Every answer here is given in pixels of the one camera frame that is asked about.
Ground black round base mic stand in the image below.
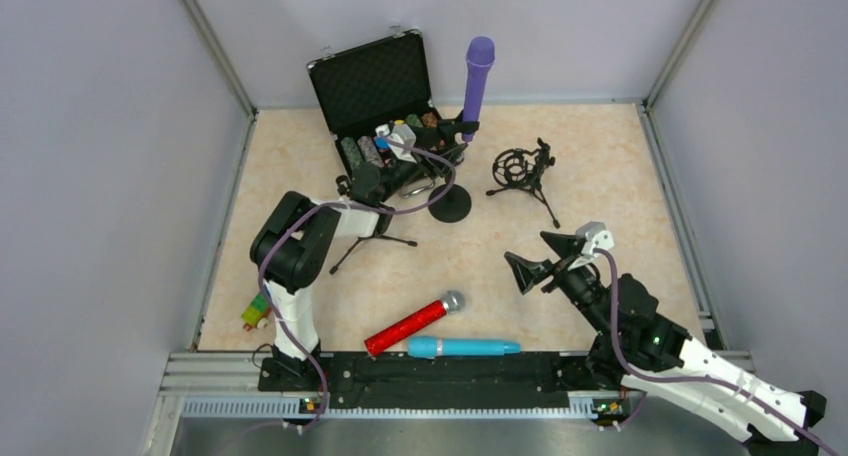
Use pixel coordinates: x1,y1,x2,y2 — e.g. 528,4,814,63
427,111,482,224

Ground purple microphone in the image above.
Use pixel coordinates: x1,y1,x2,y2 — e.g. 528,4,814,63
462,36,495,125

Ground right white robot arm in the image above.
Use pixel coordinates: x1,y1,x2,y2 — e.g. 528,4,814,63
504,221,835,455

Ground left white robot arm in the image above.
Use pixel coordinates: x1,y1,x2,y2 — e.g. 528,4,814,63
249,191,426,378

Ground black tripod mic stand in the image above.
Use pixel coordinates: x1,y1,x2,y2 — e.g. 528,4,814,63
329,209,418,275

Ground orange black chip row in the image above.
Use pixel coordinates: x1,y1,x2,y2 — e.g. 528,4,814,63
420,112,441,129

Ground green red chip row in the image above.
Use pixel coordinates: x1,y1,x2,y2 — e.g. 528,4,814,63
405,114,425,128

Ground green blue chip row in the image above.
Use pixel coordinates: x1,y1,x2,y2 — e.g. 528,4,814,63
340,137,364,172

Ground red glitter microphone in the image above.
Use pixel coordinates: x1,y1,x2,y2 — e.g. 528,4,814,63
364,290,466,357

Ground black poker chip case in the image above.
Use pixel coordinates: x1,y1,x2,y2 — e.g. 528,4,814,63
307,29,449,205

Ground light blue microphone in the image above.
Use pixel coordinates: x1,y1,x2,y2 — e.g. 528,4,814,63
407,336,522,359

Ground colourful toy blocks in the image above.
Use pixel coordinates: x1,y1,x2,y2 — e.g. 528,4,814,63
241,292,272,332

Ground black shock mount tripod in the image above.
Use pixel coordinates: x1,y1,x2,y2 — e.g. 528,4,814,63
486,138,561,229

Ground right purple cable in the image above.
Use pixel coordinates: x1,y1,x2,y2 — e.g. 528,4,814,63
591,247,848,456

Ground purple cable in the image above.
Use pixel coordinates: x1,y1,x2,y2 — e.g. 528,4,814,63
591,247,848,456
254,134,458,434

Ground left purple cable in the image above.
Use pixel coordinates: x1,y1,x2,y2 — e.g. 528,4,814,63
254,134,458,434

